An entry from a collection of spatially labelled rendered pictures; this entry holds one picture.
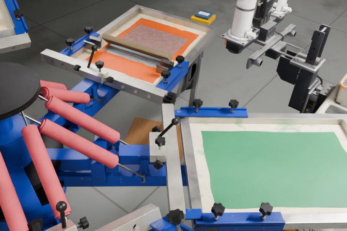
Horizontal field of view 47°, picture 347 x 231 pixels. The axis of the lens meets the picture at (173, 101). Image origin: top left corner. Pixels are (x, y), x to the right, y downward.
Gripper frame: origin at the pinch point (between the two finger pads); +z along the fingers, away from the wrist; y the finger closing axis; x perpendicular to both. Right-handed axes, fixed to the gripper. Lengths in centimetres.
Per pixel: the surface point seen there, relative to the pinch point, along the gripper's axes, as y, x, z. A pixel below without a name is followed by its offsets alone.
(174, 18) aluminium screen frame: 11.9, 21.1, 12.1
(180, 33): 2.3, 30.8, 15.5
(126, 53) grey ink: 17, 70, 15
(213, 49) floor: 27, -122, 111
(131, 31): 28, 45, 15
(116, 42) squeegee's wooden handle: 23, 71, 9
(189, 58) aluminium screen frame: -16, 60, 12
